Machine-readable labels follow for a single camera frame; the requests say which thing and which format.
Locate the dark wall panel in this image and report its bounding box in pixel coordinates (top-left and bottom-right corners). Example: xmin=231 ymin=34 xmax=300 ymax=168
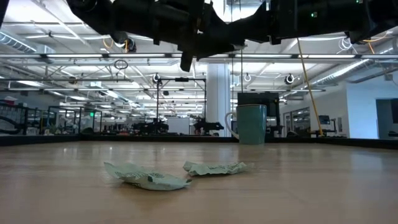
xmin=375 ymin=98 xmax=398 ymax=139

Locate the green white sweetener packet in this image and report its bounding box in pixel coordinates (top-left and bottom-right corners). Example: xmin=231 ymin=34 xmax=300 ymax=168
xmin=104 ymin=162 xmax=193 ymax=192
xmin=182 ymin=161 xmax=255 ymax=177

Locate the hanging black cable loop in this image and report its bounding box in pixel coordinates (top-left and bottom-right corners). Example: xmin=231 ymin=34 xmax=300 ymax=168
xmin=113 ymin=58 xmax=129 ymax=71

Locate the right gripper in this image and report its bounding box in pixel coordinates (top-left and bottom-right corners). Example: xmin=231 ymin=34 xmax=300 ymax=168
xmin=231 ymin=0 xmax=301 ymax=45

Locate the black aluminium table frame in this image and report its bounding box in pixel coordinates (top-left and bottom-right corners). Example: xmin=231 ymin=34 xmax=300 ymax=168
xmin=0 ymin=133 xmax=398 ymax=151

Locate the black frame enclosure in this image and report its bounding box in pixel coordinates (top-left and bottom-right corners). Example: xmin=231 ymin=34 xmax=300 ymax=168
xmin=46 ymin=105 xmax=103 ymax=135

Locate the teal ceramic mug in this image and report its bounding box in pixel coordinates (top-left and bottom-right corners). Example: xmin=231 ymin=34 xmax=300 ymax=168
xmin=224 ymin=104 xmax=267 ymax=146

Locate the whiteboard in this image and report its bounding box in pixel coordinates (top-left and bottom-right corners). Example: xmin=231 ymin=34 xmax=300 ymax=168
xmin=167 ymin=117 xmax=190 ymax=136

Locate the yellow cable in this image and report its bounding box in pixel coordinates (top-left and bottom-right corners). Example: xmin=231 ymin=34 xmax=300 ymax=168
xmin=297 ymin=37 xmax=324 ymax=137

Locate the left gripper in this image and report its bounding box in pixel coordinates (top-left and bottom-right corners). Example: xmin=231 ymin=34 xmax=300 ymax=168
xmin=152 ymin=0 xmax=246 ymax=72

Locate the white building column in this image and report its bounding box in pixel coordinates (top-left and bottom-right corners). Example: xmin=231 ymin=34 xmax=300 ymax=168
xmin=206 ymin=63 xmax=231 ymax=138

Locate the black frame workstation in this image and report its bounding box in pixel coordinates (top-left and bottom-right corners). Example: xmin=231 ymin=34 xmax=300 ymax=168
xmin=156 ymin=77 xmax=208 ymax=135

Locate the black shelving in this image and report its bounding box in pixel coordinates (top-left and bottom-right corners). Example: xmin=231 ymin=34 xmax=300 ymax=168
xmin=0 ymin=102 xmax=29 ymax=136

